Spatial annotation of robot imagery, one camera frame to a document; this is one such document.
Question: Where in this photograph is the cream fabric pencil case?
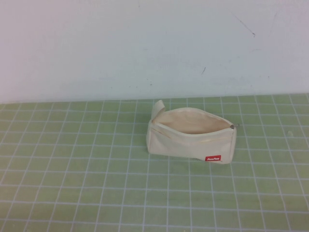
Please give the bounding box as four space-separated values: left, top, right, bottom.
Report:
145 99 240 165

